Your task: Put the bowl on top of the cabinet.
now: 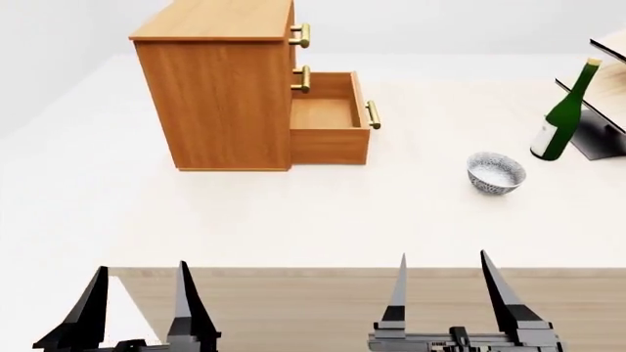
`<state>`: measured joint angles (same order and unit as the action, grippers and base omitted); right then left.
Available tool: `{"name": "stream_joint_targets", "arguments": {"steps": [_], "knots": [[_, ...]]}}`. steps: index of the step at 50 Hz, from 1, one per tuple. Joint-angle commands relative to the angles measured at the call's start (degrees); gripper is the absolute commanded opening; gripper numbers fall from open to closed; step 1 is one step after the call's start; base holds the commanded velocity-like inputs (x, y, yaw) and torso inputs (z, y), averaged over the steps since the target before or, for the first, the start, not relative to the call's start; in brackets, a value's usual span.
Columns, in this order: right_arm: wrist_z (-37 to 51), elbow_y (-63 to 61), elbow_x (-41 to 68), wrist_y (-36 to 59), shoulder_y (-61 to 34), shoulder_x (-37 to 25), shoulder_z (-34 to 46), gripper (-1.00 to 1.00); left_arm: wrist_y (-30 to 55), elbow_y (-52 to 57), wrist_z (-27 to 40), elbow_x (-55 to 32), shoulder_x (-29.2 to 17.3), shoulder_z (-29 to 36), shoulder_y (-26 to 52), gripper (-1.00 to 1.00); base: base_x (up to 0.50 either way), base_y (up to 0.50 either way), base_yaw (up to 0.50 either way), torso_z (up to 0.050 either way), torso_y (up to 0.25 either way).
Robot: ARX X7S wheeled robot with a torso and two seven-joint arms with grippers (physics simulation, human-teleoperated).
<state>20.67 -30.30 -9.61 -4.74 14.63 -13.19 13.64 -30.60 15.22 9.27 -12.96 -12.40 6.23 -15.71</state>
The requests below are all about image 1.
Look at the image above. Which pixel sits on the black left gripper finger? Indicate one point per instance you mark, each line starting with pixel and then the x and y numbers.
pixel 191 315
pixel 83 315

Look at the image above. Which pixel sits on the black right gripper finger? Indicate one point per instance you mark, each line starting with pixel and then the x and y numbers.
pixel 396 311
pixel 513 311

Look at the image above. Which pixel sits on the patterned grey bowl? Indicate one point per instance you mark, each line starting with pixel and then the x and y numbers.
pixel 496 178

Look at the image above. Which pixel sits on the wooden cabinet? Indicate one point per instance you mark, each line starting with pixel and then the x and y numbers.
pixel 215 91

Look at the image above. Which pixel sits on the open wooden drawer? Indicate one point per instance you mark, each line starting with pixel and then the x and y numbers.
pixel 328 141

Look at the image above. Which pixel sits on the green wine bottle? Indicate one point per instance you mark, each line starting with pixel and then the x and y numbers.
pixel 563 117

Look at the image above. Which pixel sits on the light wooden wine rack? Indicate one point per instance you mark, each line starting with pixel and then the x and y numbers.
pixel 600 110

